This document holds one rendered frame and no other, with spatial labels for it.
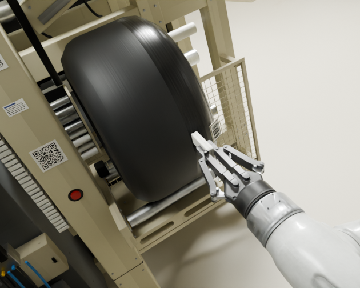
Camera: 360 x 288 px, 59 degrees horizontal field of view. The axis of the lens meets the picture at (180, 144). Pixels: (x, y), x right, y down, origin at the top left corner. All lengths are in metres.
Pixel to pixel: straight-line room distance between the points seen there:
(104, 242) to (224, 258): 0.96
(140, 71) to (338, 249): 0.56
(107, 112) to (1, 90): 0.25
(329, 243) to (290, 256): 0.06
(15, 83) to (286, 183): 1.83
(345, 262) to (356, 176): 1.85
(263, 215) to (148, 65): 0.45
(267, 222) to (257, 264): 1.40
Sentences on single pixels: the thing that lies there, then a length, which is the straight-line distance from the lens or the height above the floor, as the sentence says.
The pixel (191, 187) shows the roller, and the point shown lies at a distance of 1.08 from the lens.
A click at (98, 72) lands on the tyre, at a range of 0.81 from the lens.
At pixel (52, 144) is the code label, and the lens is 0.93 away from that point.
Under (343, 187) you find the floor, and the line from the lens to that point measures 2.27.
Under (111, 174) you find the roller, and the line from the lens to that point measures 1.28.
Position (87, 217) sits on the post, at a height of 0.96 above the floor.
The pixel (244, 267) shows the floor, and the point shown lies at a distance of 1.94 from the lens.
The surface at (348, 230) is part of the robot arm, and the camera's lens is 0.64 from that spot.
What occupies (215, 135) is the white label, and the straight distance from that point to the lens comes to 0.88.
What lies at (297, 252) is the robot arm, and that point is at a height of 1.23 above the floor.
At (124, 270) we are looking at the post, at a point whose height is 0.64.
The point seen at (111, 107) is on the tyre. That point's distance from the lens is 0.77.
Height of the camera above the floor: 1.66
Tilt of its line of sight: 36 degrees down
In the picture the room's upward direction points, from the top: 19 degrees counter-clockwise
